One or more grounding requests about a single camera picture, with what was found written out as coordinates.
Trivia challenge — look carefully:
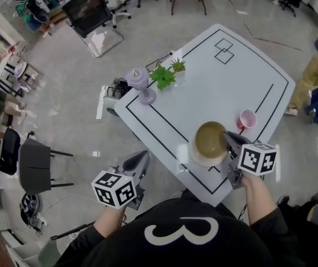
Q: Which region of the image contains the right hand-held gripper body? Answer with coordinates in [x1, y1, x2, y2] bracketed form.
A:
[227, 141, 277, 190]

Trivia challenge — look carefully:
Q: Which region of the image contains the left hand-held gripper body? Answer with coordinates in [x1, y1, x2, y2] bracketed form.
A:
[91, 165, 146, 211]

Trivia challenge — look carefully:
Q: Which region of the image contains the red and pink cup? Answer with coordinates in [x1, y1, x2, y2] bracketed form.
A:
[236, 108, 259, 130]

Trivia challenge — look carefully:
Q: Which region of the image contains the person's right forearm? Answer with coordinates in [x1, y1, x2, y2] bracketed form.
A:
[241, 173, 279, 227]

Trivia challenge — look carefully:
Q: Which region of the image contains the person's left forearm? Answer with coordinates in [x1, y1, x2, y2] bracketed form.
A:
[92, 204, 128, 239]

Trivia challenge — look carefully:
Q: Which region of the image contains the white table with black lines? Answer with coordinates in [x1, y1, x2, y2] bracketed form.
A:
[113, 23, 296, 207]

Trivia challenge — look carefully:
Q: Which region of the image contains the black folding chair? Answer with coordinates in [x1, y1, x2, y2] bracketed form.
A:
[18, 137, 75, 196]

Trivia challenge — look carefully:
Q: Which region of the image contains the person's black shirt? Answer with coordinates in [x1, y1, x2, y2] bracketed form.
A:
[54, 189, 307, 267]

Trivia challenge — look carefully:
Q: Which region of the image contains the large green potted plant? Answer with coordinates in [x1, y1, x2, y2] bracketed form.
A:
[149, 65, 177, 91]

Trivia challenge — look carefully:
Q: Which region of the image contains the grey-green chair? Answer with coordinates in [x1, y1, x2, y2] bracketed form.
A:
[37, 239, 64, 267]

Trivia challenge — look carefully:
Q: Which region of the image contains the small green potted plant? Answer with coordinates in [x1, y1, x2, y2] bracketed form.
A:
[170, 57, 187, 73]

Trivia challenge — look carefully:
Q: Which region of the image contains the black padded chair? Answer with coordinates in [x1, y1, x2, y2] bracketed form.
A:
[0, 127, 22, 177]

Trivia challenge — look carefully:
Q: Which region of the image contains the round white stool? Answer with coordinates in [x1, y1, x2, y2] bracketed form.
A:
[13, 61, 28, 80]

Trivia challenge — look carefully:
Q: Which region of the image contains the black mesh cantilever chair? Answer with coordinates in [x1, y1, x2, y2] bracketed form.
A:
[61, 0, 125, 58]

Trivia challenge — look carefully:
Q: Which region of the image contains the white office chair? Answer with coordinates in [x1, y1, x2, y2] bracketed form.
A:
[103, 0, 132, 29]

